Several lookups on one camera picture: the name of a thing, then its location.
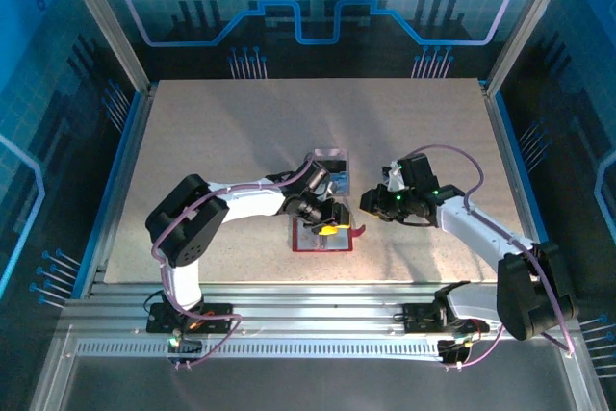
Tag clear acrylic card stand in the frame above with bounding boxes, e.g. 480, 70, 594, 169
311, 147, 351, 198

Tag aluminium table side rail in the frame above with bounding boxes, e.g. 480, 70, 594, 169
480, 78, 554, 299
89, 83, 160, 287

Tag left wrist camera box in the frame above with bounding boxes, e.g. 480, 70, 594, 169
293, 153, 337, 200

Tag small black connector box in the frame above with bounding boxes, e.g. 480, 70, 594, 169
436, 338, 471, 365
167, 336, 203, 357

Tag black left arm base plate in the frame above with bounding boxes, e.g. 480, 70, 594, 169
145, 303, 236, 334

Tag slotted grey cable duct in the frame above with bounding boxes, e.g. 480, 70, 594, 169
75, 341, 447, 359

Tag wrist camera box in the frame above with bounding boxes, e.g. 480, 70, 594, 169
382, 152, 440, 193
293, 153, 337, 200

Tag grey metal panel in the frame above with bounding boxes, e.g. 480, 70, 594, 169
28, 328, 610, 411

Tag aluminium frame post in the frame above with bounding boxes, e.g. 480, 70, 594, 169
484, 0, 582, 97
53, 0, 153, 94

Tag aluminium extrusion mounting rails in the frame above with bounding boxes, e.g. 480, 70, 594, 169
57, 283, 578, 335

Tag red leather card holder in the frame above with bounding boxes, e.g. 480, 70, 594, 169
291, 217, 368, 254

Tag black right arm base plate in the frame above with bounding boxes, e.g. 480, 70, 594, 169
402, 302, 491, 334

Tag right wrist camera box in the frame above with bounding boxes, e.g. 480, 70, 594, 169
382, 152, 440, 193

